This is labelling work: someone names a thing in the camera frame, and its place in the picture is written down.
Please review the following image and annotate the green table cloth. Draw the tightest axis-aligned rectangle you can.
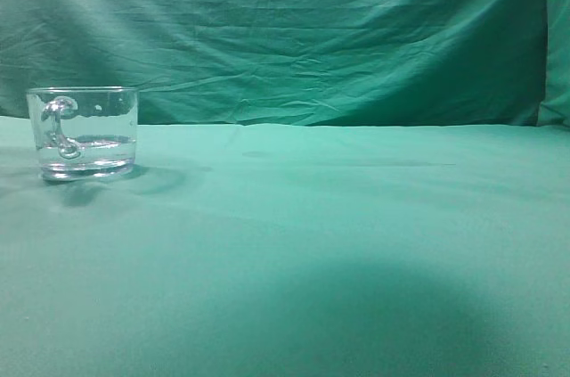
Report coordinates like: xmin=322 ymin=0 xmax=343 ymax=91
xmin=1 ymin=118 xmax=569 ymax=376

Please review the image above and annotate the green backdrop cloth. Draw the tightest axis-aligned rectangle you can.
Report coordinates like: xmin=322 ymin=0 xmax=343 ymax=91
xmin=1 ymin=0 xmax=569 ymax=126

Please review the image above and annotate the clear glass mug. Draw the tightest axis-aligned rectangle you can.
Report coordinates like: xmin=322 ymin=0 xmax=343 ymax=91
xmin=26 ymin=86 xmax=139 ymax=182

